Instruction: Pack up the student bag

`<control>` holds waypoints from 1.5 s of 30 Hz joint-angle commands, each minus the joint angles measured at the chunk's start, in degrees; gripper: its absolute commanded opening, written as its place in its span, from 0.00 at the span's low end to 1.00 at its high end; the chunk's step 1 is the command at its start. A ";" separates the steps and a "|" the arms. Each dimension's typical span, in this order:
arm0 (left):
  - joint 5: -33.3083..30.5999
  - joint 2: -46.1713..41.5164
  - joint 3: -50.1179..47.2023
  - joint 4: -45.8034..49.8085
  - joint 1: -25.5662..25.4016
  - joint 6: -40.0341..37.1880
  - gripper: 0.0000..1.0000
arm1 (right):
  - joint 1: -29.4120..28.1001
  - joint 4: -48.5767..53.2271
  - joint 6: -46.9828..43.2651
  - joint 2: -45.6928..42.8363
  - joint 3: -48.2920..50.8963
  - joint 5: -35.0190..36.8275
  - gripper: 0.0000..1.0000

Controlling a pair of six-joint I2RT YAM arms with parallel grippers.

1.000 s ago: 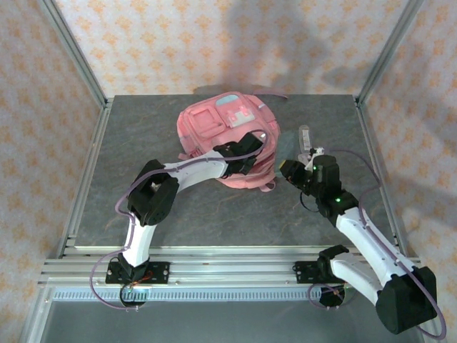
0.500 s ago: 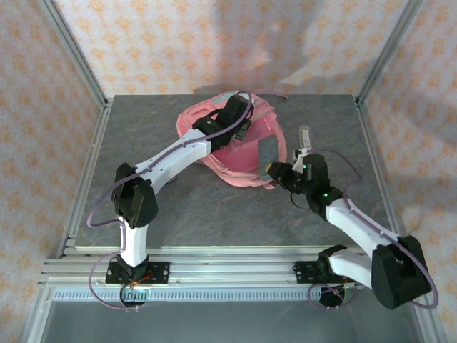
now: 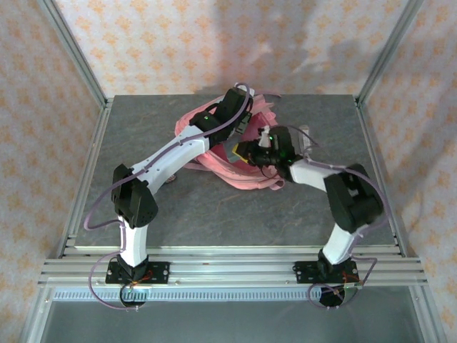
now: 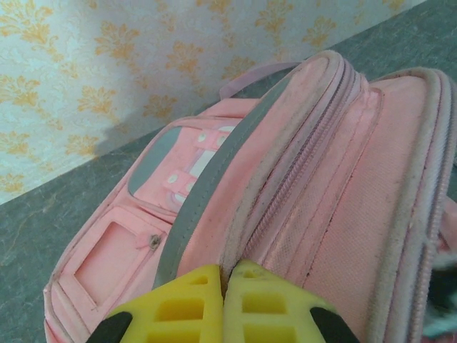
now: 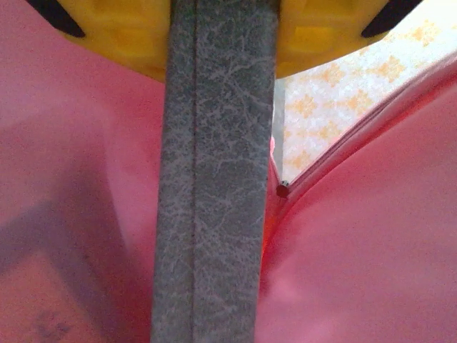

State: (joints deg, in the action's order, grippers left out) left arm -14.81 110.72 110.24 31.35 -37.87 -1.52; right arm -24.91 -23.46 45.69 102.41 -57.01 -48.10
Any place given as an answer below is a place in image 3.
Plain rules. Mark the pink student backpack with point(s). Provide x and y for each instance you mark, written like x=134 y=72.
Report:
x=246 y=180

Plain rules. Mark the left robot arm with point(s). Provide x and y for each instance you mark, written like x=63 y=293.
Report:
x=171 y=160

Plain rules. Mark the black round base housing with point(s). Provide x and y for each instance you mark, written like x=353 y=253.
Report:
x=128 y=303
x=328 y=300

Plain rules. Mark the aluminium table side rail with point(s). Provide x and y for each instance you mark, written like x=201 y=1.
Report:
x=86 y=178
x=371 y=143

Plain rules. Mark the aluminium mounting rail beam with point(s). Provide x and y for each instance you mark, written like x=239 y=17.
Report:
x=228 y=271

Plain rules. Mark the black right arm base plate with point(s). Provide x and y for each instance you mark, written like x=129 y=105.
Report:
x=303 y=273

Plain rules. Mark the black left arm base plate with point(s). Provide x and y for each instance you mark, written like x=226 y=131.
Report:
x=159 y=273

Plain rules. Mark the aluminium frame post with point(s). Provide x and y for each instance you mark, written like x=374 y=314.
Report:
x=386 y=53
x=75 y=53

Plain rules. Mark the aluminium frame leg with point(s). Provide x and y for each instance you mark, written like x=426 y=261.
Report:
x=426 y=314
x=36 y=314

